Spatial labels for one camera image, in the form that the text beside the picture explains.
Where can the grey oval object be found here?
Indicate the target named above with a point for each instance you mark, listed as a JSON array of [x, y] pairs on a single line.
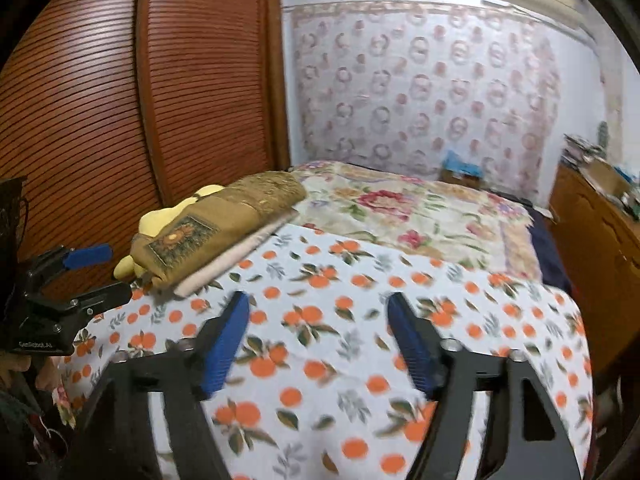
[[604, 134]]

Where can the stack of folded clothes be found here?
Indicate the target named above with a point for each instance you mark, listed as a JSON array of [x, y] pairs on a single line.
[[580, 147]]

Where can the beige folded cloth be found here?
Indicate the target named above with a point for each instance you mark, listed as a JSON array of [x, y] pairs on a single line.
[[235, 255]]

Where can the blue box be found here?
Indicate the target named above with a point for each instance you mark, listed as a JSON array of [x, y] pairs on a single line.
[[462, 167]]

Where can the person's dark clothing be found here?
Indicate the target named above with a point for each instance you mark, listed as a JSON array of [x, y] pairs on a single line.
[[25, 435]]

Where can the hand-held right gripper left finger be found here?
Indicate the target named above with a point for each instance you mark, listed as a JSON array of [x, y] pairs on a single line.
[[225, 345]]

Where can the cardboard box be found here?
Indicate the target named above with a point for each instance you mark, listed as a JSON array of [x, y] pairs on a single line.
[[602, 175]]

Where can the circle print wall curtain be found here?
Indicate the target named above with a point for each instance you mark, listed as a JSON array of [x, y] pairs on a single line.
[[410, 90]]

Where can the yellow plush toy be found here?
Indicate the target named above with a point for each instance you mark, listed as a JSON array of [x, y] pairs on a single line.
[[157, 220]]

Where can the pale window curtain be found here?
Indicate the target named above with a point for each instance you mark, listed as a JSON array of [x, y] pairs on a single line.
[[612, 95]]

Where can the floral quilt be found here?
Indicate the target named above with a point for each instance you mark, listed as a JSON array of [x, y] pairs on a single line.
[[425, 220]]

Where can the person's left hand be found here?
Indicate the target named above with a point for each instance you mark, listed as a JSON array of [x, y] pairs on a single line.
[[47, 375]]

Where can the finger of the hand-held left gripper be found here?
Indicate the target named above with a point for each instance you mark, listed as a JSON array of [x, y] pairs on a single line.
[[107, 296], [87, 256]]

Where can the golden brown patterned blanket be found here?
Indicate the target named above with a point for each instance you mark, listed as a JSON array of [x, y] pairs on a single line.
[[225, 215]]

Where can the navy blanket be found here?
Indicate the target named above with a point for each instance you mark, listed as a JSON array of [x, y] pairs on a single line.
[[550, 250]]

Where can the wooden louvered wardrobe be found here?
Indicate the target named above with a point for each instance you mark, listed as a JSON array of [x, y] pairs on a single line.
[[125, 85]]

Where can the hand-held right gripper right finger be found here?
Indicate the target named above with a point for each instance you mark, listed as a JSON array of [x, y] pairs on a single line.
[[415, 345]]

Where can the wooden cabinet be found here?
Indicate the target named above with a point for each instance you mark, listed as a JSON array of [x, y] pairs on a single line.
[[595, 240]]

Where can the orange print bed sheet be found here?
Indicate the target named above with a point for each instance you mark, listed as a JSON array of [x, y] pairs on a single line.
[[325, 270]]

